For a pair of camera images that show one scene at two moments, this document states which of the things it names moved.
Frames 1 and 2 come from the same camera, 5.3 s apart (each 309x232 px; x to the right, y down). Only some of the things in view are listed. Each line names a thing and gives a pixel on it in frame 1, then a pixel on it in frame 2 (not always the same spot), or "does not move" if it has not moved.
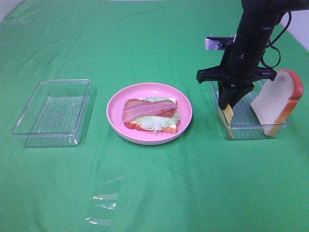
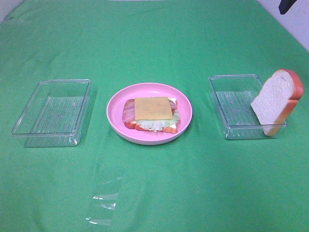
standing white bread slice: (275, 103) does not move
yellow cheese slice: (228, 114) -> (151, 108)
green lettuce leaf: (155, 123) does not move
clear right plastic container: (245, 124) does not move
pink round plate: (115, 118) does not move
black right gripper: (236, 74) -> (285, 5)
